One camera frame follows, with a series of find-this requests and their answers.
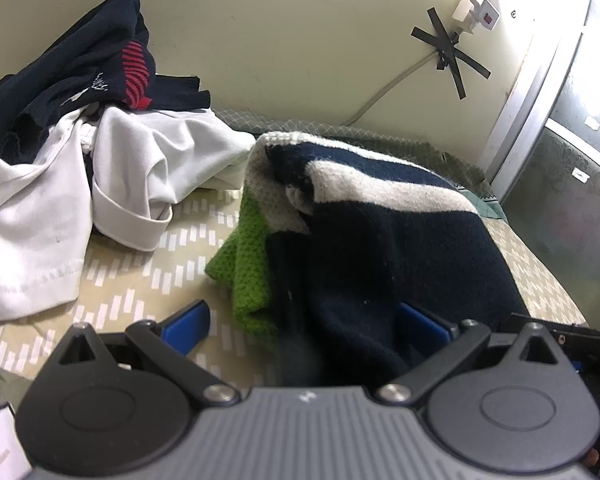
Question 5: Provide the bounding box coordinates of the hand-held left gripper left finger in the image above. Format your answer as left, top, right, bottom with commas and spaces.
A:
55, 299, 242, 406

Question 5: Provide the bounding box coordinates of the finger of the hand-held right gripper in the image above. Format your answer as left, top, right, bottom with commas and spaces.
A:
509, 311, 600, 347

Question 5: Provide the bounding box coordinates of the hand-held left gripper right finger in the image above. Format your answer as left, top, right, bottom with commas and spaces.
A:
377, 301, 568, 406

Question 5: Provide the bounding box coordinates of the navy white green striped sweater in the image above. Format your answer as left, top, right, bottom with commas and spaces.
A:
205, 131, 528, 391

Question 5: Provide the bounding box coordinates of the beige patterned bedsheet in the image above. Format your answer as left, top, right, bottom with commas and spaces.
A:
0, 109, 588, 480

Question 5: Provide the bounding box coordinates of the white cuffed garment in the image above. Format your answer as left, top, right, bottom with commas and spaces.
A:
82, 107, 257, 252

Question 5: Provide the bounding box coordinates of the black garment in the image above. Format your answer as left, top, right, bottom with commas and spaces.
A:
152, 75, 212, 111

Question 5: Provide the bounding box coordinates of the red striped dark garment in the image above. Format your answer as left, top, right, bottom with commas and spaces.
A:
120, 40, 158, 111

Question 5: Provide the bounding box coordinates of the dark navy garment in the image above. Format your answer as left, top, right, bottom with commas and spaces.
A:
0, 0, 156, 166

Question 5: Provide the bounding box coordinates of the black tape cross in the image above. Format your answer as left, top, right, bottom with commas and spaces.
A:
411, 7, 492, 101

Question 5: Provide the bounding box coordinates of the aluminium window frame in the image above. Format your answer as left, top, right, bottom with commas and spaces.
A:
480, 0, 600, 331

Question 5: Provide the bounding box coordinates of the white wall cable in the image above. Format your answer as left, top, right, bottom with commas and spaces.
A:
340, 35, 462, 128

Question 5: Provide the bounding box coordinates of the white plug with red switch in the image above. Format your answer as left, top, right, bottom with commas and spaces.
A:
452, 0, 501, 36

